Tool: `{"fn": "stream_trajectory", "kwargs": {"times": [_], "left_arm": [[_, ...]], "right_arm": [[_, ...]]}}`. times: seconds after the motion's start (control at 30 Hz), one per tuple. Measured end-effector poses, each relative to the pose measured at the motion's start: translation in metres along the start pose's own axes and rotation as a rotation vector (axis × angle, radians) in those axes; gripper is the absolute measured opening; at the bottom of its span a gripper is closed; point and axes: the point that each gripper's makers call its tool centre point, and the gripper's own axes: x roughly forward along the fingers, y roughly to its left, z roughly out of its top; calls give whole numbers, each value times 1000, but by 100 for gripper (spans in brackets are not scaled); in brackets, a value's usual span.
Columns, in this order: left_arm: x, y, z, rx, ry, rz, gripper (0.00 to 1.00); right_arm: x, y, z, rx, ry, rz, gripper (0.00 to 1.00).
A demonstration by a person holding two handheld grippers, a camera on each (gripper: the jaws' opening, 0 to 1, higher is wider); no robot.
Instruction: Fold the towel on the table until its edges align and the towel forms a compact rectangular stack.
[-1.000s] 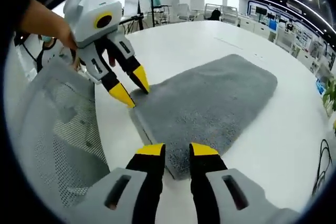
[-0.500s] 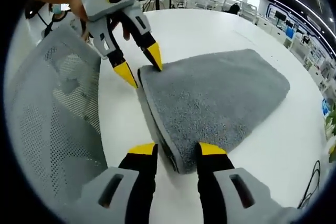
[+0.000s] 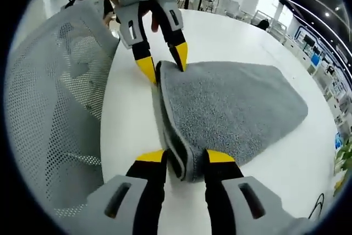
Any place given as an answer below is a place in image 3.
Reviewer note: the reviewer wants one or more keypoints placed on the black bag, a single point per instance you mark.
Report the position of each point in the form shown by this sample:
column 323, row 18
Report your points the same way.
column 264, row 24

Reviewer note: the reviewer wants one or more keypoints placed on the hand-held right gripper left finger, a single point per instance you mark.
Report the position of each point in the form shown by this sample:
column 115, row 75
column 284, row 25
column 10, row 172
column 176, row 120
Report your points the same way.
column 126, row 204

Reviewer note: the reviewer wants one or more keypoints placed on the white table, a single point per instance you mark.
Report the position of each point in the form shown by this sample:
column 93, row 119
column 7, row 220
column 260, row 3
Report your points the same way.
column 233, row 39

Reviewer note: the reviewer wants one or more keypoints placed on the grey towel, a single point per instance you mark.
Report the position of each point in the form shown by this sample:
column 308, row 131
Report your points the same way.
column 220, row 108

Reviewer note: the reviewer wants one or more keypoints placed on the grey mesh office chair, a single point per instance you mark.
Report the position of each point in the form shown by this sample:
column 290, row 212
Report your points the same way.
column 41, row 81

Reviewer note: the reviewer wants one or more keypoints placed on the blue storage box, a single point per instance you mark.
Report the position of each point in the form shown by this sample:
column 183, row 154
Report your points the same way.
column 315, row 59

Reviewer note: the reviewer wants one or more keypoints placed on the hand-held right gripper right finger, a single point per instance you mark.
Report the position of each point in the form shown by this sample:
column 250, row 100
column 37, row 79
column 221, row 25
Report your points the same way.
column 242, row 207

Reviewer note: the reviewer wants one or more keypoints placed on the blue packet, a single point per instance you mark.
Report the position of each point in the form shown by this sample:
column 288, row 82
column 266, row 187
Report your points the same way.
column 338, row 141

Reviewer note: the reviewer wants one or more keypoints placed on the white metal frame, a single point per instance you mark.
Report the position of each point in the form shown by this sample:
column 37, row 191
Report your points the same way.
column 277, row 27

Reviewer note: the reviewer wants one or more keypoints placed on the green potted plant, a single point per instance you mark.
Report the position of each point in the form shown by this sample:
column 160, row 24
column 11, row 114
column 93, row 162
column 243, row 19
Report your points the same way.
column 343, row 160

